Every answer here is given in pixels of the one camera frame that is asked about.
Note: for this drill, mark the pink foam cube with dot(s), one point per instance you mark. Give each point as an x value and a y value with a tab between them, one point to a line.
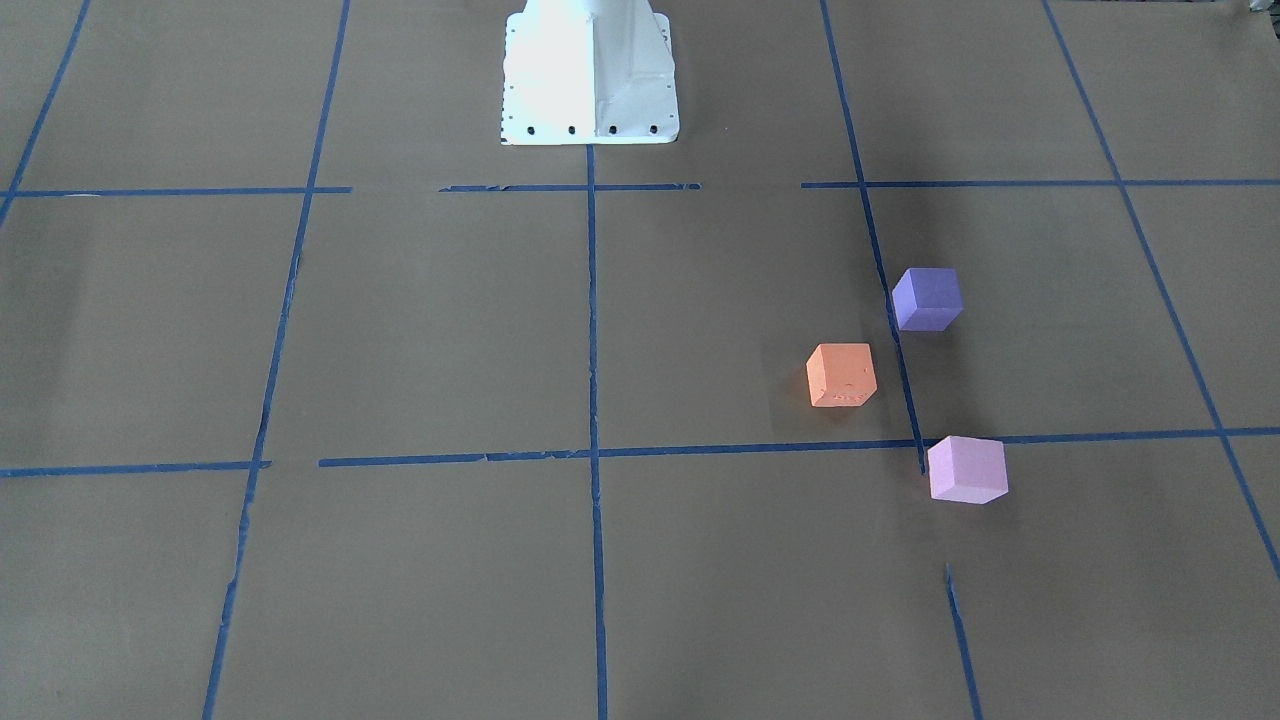
967	470

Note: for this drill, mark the orange foam cube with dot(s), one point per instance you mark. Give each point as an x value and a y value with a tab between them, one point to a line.
841	375

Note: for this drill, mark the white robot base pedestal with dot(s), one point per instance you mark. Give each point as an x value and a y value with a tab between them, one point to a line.
588	73

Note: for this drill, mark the purple foam cube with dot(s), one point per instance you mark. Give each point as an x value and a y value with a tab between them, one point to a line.
927	299

